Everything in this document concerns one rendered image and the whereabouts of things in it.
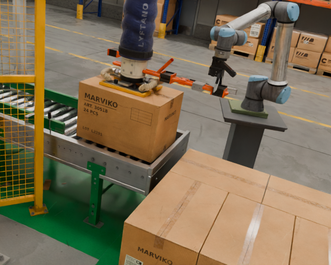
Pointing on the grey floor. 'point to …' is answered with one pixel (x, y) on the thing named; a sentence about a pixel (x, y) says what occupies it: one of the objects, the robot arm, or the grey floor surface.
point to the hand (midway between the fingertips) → (217, 90)
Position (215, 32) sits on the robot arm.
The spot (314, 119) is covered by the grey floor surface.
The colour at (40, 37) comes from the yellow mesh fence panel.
